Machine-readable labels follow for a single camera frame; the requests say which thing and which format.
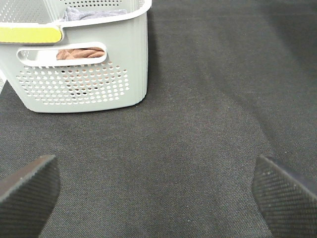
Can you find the grey perforated plastic basket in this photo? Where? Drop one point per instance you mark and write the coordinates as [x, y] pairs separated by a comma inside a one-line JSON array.
[[47, 85]]

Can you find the yellow label on basket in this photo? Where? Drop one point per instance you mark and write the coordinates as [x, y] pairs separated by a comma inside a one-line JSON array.
[[30, 35]]

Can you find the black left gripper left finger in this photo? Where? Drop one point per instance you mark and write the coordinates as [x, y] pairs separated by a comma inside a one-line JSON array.
[[28, 197]]

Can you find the black fabric table mat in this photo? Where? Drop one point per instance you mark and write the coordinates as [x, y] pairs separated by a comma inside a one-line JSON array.
[[228, 80]]

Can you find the grey towel in basket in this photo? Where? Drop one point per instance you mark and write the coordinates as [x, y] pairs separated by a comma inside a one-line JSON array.
[[74, 14]]

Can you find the brown towel in basket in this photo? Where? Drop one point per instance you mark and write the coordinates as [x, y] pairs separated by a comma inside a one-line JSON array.
[[81, 53]]

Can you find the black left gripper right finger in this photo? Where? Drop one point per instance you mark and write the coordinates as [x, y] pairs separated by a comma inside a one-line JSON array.
[[286, 199]]

